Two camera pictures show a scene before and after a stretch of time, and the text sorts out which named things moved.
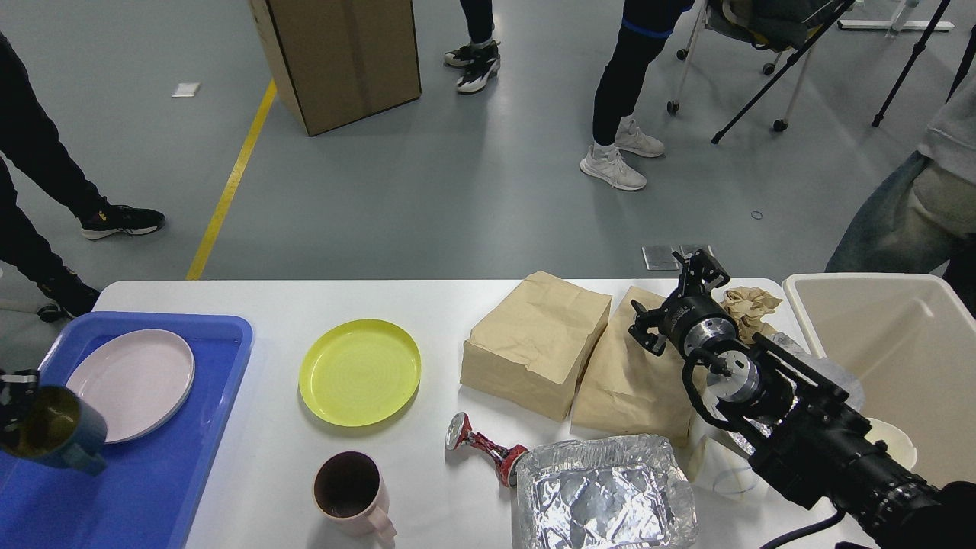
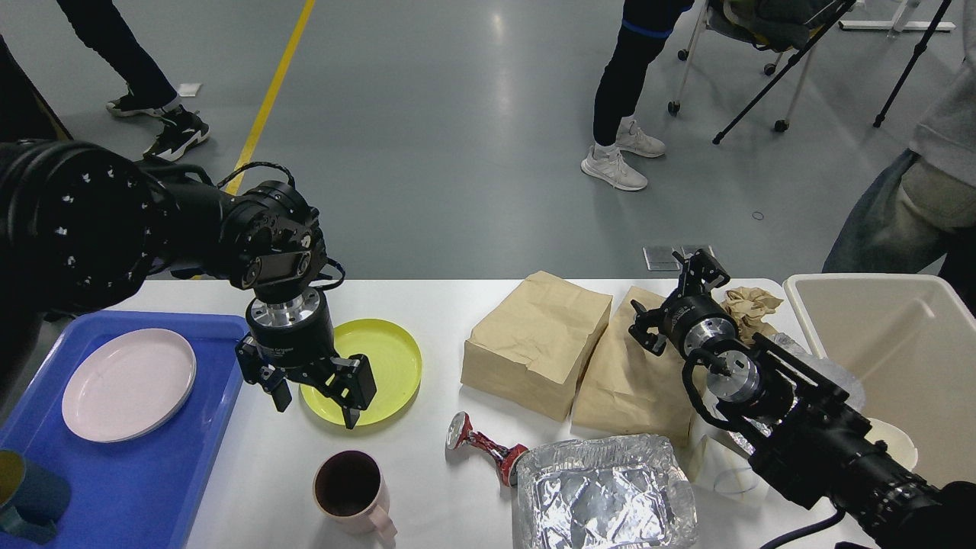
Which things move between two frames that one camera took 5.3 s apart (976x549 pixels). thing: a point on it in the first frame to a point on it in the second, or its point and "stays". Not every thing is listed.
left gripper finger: [17, 388] to [300, 333]
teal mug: [56, 426] to [32, 499]
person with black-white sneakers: [480, 58] to [100, 24]
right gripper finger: [701, 267] stays
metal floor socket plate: [662, 258] stays
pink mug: [350, 490] stays
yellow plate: [359, 372] stays
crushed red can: [458, 432] stays
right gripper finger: [646, 319] stays
